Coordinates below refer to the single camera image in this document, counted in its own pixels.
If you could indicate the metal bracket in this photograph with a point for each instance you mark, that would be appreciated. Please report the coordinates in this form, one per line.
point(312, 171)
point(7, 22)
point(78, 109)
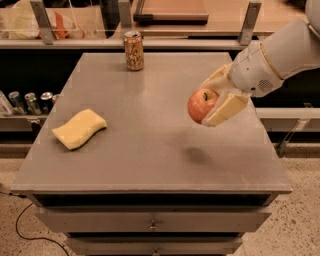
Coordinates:
point(39, 10)
point(125, 16)
point(248, 25)

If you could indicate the middle metal bracket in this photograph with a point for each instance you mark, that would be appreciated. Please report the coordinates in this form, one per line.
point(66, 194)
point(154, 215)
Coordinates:
point(125, 16)

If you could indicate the red apple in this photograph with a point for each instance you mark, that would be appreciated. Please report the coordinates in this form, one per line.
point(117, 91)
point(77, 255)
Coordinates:
point(200, 103)

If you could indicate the yellow sponge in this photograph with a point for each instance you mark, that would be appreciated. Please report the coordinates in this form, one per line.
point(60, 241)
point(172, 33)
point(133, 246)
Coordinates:
point(79, 129)

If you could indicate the drawer with knob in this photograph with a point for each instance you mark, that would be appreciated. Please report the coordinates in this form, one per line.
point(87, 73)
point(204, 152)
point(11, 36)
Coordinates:
point(234, 220)
point(159, 246)

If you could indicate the lower drawer with knob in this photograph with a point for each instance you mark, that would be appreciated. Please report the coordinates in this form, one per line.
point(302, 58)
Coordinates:
point(159, 246)

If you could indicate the white and orange bag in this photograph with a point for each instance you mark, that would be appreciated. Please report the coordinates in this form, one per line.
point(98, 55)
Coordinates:
point(22, 23)

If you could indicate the grey drawer cabinet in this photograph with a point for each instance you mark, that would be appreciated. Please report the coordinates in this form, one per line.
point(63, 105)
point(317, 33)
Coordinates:
point(151, 156)

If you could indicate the orange soda can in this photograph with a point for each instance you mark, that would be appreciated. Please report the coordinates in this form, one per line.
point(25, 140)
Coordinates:
point(134, 53)

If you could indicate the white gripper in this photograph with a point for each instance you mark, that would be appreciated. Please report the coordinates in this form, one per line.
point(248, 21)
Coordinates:
point(254, 71)

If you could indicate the red can on shelf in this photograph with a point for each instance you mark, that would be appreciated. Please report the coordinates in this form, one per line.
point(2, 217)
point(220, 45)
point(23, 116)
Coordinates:
point(55, 98)

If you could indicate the green can on shelf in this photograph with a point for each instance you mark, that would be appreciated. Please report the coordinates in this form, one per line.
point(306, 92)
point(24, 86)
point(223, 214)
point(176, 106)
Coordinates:
point(32, 103)

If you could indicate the right metal bracket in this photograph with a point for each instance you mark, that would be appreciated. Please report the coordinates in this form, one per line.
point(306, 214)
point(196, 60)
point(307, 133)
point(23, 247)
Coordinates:
point(248, 25)

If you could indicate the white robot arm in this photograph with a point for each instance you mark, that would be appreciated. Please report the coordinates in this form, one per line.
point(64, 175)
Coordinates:
point(296, 46)

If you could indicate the upper drawer with knob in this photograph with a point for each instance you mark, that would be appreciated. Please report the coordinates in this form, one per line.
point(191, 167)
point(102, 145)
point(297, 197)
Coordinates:
point(234, 220)

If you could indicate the left metal bracket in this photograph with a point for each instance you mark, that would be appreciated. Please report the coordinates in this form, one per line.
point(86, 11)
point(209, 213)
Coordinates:
point(39, 10)

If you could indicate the dark framed wooden tray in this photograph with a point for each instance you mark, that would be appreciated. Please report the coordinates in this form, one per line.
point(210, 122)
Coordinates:
point(185, 11)

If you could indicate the silver can on shelf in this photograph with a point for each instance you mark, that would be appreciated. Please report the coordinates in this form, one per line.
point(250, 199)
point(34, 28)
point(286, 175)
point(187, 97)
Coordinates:
point(16, 99)

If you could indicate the dark can on shelf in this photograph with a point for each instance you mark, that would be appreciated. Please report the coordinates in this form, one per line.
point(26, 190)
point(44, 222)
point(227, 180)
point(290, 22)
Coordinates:
point(46, 99)

